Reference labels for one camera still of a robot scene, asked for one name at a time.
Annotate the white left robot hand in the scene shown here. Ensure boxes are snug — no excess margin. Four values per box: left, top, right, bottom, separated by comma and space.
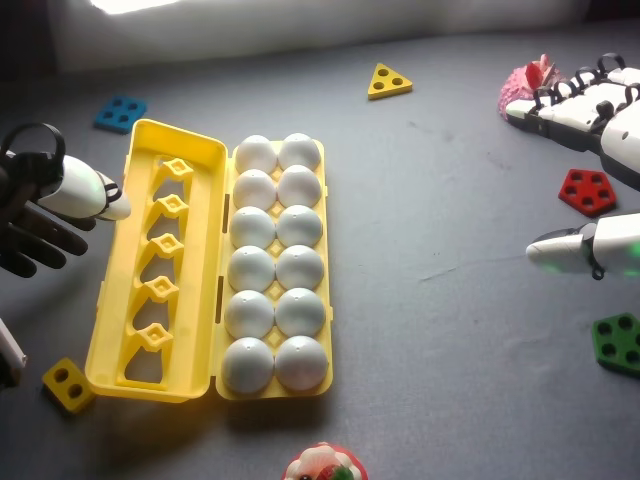
0, 122, 132, 279

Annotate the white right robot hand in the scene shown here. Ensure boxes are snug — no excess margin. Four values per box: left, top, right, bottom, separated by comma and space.
504, 52, 640, 281

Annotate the yellow egg carton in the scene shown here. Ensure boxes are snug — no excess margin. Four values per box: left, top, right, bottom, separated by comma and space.
83, 118, 335, 404

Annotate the white toy egg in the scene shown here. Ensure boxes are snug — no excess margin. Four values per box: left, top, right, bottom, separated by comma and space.
229, 205, 277, 250
274, 335, 330, 391
275, 244, 325, 291
234, 134, 279, 174
224, 288, 276, 339
227, 244, 277, 292
274, 288, 327, 337
232, 168, 278, 211
221, 337, 276, 394
277, 132, 322, 172
275, 204, 324, 249
276, 164, 322, 209

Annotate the red pentagon holed block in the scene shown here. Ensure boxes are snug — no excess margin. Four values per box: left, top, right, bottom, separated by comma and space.
558, 168, 619, 218

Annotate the blue square holed block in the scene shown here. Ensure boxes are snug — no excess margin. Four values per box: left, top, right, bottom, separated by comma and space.
93, 95, 149, 135

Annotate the pink toy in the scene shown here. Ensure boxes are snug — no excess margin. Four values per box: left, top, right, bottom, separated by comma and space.
498, 53, 569, 121

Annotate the small yellow holed block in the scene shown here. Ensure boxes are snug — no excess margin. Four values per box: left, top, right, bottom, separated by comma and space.
41, 356, 97, 416

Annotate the green pentagon holed block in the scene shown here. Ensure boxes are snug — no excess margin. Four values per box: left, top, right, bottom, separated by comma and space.
591, 312, 640, 379

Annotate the grey table cloth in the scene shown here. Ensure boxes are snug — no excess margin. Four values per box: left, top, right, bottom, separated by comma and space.
0, 24, 640, 480

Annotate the yellow triangle holed block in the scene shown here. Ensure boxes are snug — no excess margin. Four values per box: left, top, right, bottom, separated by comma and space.
367, 62, 415, 101

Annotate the white backdrop sheet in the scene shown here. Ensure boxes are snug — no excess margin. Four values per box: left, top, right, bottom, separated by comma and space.
49, 0, 640, 71

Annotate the toy strawberry cake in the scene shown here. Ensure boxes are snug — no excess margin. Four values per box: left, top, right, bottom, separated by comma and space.
281, 441, 370, 480

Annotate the white cable with plug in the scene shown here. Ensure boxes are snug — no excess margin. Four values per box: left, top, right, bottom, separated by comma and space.
0, 314, 29, 389

